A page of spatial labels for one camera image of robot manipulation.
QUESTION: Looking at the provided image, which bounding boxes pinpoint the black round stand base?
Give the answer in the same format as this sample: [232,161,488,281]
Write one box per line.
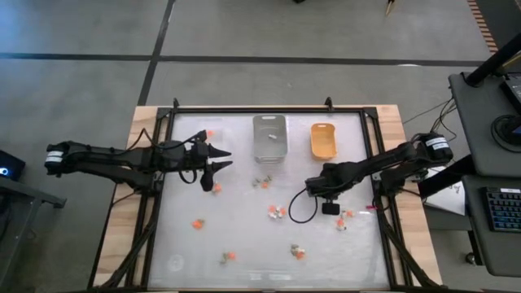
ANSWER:
[490,113,521,154]

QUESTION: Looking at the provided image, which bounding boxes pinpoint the black desk pole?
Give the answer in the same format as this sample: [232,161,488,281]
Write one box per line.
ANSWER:
[465,31,521,88]

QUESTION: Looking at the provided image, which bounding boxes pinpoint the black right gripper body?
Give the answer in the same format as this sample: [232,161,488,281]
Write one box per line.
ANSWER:
[304,173,343,216]

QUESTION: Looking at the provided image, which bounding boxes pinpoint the black backlit keyboard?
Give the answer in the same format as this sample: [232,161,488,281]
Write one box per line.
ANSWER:
[483,186,521,234]

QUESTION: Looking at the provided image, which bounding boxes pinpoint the black mat with orange stripes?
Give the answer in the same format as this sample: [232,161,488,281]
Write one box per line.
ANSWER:
[466,0,521,55]

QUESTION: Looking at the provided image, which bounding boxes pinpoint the yellow plastic basket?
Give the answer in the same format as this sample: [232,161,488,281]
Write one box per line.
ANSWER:
[309,122,339,161]

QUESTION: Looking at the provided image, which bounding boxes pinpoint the black cable bundle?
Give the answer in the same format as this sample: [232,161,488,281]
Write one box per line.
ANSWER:
[402,97,459,142]

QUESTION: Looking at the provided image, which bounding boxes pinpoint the black device with blue light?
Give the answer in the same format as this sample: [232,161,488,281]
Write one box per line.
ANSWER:
[0,149,27,182]

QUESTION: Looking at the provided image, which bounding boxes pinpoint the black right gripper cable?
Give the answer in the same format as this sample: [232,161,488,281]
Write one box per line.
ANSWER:
[287,187,319,225]

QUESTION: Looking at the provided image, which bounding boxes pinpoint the clear plastic bin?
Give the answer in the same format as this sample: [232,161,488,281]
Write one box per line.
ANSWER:
[194,118,228,164]

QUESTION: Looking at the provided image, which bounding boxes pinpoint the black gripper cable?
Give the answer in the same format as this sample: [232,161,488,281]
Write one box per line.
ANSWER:
[128,128,204,185]
[287,187,319,225]

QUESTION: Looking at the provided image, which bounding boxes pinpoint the grey metal desk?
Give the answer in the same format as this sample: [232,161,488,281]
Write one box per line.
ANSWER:
[0,177,68,293]

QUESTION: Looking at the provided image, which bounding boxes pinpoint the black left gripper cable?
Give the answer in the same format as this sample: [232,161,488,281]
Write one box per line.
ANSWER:
[128,128,204,185]

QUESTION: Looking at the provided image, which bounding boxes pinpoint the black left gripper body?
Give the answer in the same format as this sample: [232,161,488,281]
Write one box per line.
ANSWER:
[185,129,216,192]

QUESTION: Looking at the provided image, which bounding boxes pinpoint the white paper sheet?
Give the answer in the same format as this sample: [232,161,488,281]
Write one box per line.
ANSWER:
[425,165,467,216]

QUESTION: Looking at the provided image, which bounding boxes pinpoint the grey plastic bin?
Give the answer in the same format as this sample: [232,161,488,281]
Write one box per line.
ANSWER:
[252,113,289,164]

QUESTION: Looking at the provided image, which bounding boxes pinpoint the dark grey side desk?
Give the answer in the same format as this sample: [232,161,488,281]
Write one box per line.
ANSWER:
[462,174,521,278]
[447,72,521,178]

